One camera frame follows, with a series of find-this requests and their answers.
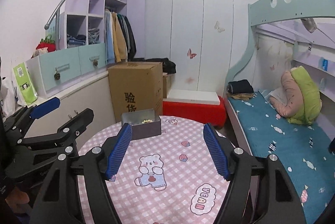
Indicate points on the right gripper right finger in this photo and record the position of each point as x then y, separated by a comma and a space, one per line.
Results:
276, 200

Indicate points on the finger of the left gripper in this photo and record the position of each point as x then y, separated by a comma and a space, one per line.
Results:
65, 136
17, 125

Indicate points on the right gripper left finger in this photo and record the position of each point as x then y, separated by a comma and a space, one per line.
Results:
59, 198

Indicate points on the person's left hand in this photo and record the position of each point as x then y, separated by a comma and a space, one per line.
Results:
17, 200

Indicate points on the green paper bag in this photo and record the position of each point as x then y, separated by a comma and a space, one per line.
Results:
27, 92

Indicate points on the beige lower cabinet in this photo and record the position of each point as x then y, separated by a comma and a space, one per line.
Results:
93, 93

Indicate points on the teal patterned bed mattress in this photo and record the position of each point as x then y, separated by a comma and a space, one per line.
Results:
303, 150

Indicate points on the teal drawer cabinet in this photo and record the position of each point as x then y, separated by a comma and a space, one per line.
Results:
54, 72

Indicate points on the dark metal tin box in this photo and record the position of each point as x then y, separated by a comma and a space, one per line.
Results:
144, 123

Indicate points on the large cardboard box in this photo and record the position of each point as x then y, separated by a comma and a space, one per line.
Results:
136, 86

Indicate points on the red strawberry plush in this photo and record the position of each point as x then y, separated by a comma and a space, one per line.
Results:
46, 45

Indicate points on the hanging clothes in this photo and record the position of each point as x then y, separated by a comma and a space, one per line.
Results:
118, 37

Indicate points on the pink and green pillow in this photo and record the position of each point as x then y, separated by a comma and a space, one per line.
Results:
303, 103

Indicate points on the pink checkered tablecloth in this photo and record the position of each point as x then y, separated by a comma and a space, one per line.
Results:
169, 178

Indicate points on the purple cubby shelf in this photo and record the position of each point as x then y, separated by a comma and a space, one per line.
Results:
76, 17

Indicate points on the small cardboard box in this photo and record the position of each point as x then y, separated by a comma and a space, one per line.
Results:
167, 80

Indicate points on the folded dark clothes on bed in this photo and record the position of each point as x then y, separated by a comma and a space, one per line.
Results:
240, 90

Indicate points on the black clothes on box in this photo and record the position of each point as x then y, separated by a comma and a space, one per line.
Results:
168, 66

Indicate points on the red and white bench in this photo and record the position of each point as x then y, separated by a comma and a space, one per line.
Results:
200, 106

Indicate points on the white wardrobe with butterflies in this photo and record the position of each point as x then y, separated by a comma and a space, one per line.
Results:
204, 38

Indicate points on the teal bunk bed frame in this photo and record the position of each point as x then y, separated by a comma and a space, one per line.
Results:
270, 11

